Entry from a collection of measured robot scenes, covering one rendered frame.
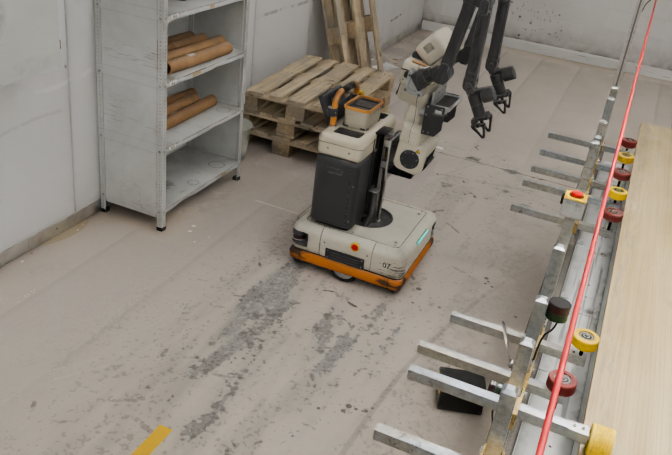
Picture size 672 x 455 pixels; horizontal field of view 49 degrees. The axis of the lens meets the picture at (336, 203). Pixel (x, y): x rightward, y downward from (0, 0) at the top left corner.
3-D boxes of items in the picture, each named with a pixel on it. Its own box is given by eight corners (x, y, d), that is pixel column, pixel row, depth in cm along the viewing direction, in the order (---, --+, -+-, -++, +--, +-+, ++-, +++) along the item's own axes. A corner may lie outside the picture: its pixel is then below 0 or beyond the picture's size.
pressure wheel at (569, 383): (537, 411, 209) (546, 379, 204) (541, 395, 216) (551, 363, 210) (565, 422, 206) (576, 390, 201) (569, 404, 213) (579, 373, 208)
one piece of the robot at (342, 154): (304, 239, 408) (319, 95, 371) (342, 202, 454) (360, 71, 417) (360, 257, 398) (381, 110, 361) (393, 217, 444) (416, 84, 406)
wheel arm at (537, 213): (509, 212, 327) (511, 203, 325) (510, 209, 330) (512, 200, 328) (610, 240, 313) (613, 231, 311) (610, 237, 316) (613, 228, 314)
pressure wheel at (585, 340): (576, 374, 226) (586, 344, 221) (559, 358, 232) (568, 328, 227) (596, 369, 229) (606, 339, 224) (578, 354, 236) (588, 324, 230)
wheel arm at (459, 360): (415, 355, 221) (418, 344, 219) (419, 349, 224) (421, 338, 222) (561, 407, 208) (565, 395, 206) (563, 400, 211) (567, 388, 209)
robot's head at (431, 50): (412, 49, 361) (436, 30, 352) (425, 40, 378) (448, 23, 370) (429, 72, 362) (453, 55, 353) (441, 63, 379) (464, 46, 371)
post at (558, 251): (518, 371, 243) (553, 245, 222) (520, 365, 246) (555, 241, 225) (528, 375, 242) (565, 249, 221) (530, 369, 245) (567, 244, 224)
